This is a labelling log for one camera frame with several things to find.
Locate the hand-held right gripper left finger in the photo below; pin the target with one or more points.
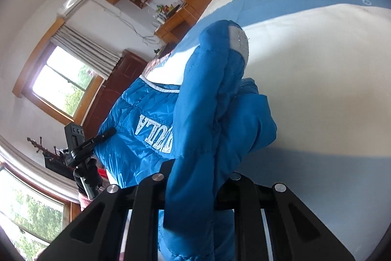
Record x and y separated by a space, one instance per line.
149 196

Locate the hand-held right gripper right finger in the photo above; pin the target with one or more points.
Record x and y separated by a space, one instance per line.
246 199

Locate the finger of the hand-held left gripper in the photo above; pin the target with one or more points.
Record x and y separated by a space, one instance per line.
100 136

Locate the blue puffer jacket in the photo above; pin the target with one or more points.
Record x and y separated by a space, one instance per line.
198 114

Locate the person's left hand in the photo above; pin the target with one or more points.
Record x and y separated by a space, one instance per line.
91 177

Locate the dark branch ornament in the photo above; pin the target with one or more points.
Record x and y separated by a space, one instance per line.
45 151

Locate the dark wooden headboard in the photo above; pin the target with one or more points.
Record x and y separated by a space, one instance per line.
116 89

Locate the wooden framed window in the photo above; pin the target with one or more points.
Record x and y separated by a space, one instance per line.
64 86

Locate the grey striped curtain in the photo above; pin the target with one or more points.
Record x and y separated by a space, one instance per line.
88 48

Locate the large bay window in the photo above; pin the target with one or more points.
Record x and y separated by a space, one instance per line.
27 215

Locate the pink floral quilt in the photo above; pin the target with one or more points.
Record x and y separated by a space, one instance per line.
158 63

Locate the wooden desk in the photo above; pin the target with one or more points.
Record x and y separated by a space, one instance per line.
175 25

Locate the white air conditioner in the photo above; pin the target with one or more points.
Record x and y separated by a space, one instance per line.
74 1

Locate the bed with white-blue sheet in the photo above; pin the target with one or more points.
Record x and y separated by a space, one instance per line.
320 65

